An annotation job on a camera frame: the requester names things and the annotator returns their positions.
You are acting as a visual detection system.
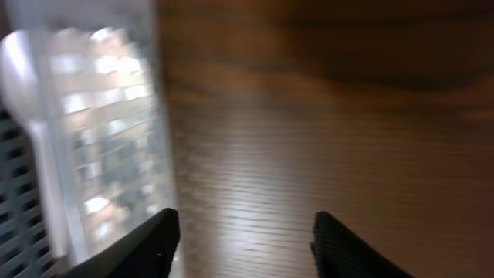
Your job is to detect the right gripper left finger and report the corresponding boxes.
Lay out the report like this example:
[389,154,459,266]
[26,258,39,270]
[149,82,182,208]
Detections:
[62,208,181,278]

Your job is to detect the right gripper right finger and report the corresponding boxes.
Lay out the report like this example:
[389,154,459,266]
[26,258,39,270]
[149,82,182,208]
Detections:
[310,211,411,278]

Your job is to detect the white spoon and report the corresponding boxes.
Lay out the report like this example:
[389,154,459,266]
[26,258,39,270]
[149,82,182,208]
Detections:
[1,30,69,259]

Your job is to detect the clear plastic basket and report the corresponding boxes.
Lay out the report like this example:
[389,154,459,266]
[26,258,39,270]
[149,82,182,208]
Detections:
[1,0,176,277]

